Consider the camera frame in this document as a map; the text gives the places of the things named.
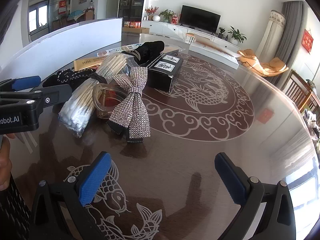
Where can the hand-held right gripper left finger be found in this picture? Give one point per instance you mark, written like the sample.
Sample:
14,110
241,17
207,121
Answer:
95,180

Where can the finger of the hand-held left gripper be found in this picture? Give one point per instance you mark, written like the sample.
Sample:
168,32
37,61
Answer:
25,83
56,93

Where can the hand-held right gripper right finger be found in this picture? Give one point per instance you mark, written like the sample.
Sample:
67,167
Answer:
230,180

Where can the cotton swab pack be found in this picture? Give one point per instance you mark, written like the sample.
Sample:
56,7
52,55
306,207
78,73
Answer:
82,97

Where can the clear amber claw clip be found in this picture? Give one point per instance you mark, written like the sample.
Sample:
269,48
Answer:
105,106

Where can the rhinestone bow hair clip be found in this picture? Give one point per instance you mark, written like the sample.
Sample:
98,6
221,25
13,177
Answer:
132,90

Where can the black box with white labels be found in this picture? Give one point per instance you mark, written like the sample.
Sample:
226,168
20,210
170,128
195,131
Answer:
162,80

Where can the person's left hand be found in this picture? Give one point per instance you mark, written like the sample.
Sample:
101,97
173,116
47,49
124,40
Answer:
5,162

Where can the tan paper packet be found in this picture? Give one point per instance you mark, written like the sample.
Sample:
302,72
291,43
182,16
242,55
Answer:
86,63

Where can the white partition board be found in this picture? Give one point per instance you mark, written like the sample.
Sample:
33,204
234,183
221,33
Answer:
62,42

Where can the glass balcony door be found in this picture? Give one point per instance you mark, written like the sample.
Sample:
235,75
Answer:
40,17

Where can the blue and white box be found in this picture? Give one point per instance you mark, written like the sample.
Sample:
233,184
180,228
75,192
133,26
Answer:
110,51

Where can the teal umbrella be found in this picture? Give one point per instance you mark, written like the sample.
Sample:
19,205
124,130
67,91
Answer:
75,14

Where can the red door poster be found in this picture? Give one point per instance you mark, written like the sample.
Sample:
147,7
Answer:
63,7

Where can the small wooden cabinet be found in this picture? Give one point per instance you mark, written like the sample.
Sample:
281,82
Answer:
89,13

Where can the person's dark dotted clothing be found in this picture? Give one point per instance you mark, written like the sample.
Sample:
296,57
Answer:
12,212

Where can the colourful cloth pile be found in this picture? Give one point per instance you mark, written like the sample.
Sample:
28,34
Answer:
312,122

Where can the flat cardboard box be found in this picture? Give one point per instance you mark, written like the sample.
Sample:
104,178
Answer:
135,30

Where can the orange snack boxes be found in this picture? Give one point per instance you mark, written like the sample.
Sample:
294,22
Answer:
132,24

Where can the black velvet pouch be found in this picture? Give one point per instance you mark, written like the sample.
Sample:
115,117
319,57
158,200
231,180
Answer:
150,48

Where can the wooden chair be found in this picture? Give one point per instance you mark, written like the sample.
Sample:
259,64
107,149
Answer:
297,90

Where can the orange lounge chair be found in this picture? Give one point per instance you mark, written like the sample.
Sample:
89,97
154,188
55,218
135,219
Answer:
265,67

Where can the dark glass display cabinet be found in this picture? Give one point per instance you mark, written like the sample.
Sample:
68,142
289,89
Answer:
132,2

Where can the clear plastic packet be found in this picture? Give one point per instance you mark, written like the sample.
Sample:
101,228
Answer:
172,48

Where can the red flowers in vase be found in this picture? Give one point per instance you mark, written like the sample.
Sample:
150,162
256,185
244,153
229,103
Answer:
150,11

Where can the white round vase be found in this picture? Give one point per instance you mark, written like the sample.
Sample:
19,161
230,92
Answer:
156,18

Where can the white television cabinet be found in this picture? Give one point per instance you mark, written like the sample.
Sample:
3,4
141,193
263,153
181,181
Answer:
165,27

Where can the white low bench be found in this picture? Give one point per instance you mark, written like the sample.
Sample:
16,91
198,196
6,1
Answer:
212,52

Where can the bushy green potted plant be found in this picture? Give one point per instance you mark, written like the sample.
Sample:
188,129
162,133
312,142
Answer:
167,15

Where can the leafy plant in white pot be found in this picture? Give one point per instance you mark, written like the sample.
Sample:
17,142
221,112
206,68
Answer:
236,35

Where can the wooden stool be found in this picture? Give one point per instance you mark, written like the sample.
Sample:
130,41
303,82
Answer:
191,35

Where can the small potted plant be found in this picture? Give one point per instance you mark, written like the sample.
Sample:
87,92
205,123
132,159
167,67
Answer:
221,32

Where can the grey curtain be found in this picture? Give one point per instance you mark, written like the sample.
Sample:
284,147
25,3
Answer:
292,42

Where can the covered standing air conditioner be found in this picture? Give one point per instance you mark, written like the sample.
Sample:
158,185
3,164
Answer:
272,32

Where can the black television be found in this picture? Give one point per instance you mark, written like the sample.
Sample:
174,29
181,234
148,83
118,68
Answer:
200,18

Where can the red wall hanging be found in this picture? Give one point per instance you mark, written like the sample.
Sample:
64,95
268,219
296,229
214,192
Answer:
307,41

